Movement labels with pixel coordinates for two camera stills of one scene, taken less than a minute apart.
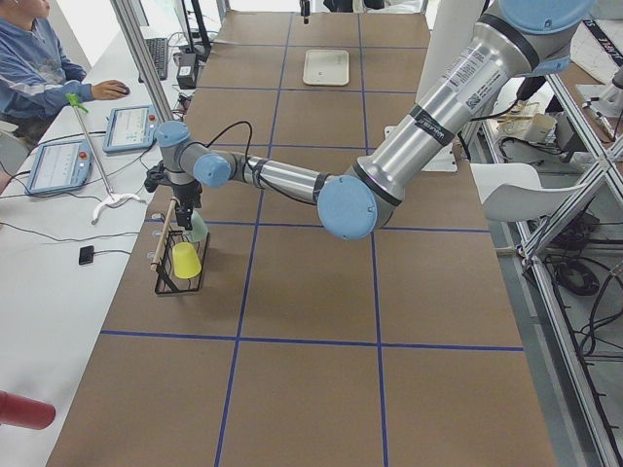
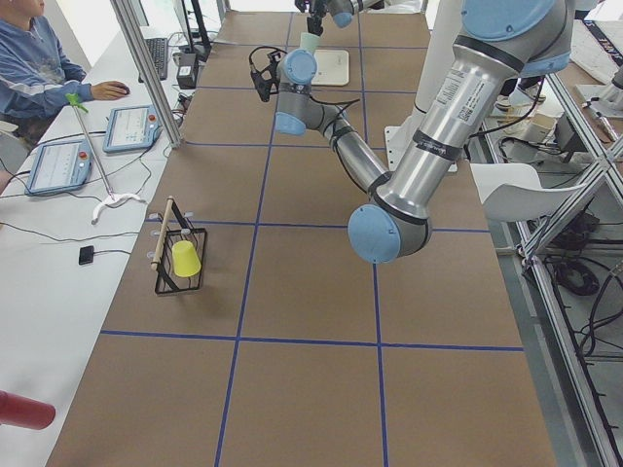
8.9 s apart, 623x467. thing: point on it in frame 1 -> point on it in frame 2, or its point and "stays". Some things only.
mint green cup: x=200 y=228 -> x=309 y=42
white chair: x=512 y=192 stays
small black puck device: x=86 y=255 stays
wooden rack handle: x=164 y=233 stays
